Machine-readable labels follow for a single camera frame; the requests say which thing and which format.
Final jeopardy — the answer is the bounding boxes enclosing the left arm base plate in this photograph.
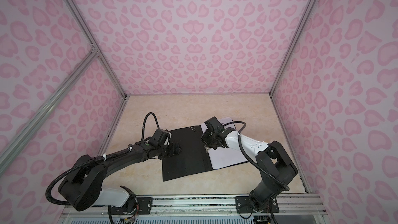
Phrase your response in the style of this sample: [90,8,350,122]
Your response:
[108,197,153,215]

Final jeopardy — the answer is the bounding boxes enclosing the aluminium corner frame post left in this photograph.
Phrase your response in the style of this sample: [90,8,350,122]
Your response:
[63,0,127,99]

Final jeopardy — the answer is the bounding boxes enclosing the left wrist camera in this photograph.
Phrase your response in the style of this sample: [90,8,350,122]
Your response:
[148,128,172,147]

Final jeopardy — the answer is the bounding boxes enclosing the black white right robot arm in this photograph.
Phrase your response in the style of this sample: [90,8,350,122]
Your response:
[201,128,298,212]

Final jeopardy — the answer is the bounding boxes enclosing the aluminium corner frame post right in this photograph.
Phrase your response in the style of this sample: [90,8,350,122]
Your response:
[269,0,319,99]

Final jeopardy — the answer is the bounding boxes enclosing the aluminium corner frame post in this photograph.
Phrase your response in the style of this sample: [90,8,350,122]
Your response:
[63,0,127,99]
[269,0,319,99]

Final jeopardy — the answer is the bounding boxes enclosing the orange and black folder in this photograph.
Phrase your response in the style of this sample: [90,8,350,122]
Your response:
[162,123,214,181]

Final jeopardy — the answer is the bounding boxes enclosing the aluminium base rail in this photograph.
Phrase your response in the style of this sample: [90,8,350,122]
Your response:
[58,194,330,224]

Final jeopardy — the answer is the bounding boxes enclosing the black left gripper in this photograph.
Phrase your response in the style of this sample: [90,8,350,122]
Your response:
[158,141,184,159]

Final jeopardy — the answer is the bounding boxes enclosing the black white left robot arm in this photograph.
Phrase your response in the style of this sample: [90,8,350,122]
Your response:
[46,142,182,214]

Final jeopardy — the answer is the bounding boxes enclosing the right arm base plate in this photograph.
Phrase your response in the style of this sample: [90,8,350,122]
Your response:
[234,196,280,214]

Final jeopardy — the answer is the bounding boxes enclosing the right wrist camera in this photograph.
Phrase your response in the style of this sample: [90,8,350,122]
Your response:
[203,117,225,134]

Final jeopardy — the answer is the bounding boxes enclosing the diagonal aluminium frame bar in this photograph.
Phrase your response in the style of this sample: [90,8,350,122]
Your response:
[1,48,98,175]

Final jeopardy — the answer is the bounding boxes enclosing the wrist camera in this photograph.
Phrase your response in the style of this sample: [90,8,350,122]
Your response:
[148,128,172,147]
[203,117,225,134]

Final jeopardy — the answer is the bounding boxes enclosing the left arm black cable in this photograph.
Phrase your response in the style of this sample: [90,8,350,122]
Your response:
[45,111,161,206]

